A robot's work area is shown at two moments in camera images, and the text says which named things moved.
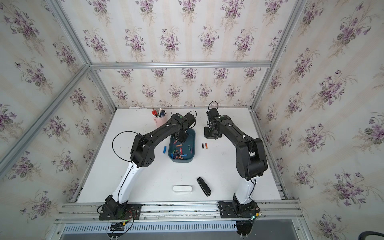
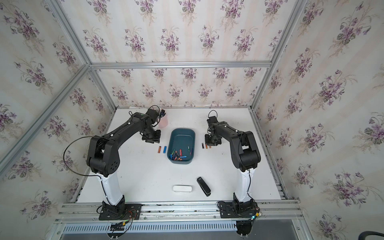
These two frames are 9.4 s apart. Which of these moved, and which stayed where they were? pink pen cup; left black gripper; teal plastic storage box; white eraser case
Moved: left black gripper
Stayed: white eraser case; pink pen cup; teal plastic storage box
